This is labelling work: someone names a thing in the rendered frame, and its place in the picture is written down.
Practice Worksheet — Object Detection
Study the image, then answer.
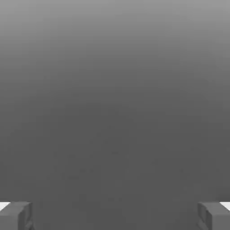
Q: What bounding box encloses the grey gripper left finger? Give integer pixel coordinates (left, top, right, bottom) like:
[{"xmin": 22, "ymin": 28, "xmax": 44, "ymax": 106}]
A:
[{"xmin": 0, "ymin": 201, "xmax": 35, "ymax": 230}]

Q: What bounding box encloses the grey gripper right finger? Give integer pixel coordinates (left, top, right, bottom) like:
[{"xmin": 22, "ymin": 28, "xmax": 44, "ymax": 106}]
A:
[{"xmin": 197, "ymin": 201, "xmax": 230, "ymax": 230}]

